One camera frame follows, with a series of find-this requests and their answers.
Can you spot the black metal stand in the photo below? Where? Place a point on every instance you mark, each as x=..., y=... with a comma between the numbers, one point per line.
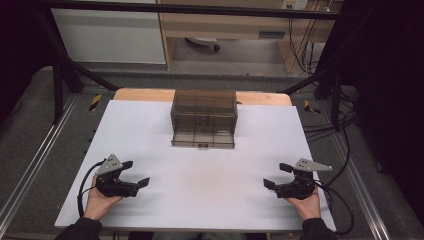
x=328, y=90
x=61, y=73

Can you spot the person's right hand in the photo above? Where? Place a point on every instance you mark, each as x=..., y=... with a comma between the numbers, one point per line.
x=308, y=206

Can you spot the white power strip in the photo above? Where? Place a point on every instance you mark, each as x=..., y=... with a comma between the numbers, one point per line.
x=295, y=4

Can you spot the black frame crossbar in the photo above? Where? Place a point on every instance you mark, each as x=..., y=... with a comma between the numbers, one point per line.
x=200, y=9

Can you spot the office chair base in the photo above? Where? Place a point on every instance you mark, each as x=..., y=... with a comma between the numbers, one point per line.
x=203, y=42

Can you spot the white table board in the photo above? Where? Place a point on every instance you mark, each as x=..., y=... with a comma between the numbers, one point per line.
x=200, y=186

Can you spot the wooden table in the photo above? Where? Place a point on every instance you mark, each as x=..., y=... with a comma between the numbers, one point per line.
x=143, y=95

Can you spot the wooden desk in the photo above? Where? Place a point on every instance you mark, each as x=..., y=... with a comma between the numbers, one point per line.
x=233, y=26

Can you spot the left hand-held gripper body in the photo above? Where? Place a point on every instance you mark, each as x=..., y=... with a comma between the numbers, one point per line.
x=111, y=186

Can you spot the dark curtain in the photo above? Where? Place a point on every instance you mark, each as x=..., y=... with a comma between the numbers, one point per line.
x=390, y=100
x=16, y=40

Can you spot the white cabinet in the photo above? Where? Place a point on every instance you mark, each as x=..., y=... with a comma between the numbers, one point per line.
x=106, y=36

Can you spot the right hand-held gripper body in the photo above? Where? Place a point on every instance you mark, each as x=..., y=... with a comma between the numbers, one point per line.
x=298, y=188

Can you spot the person's left hand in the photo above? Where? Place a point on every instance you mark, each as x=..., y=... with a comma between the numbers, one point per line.
x=96, y=203

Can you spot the metal floor rail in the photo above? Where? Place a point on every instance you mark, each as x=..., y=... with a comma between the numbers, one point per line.
x=36, y=156
x=363, y=190

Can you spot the transparent brown drawer cabinet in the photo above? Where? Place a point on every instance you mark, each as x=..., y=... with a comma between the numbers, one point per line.
x=204, y=106

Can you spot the transparent brown open drawer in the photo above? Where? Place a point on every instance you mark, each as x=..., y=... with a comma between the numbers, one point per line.
x=202, y=139

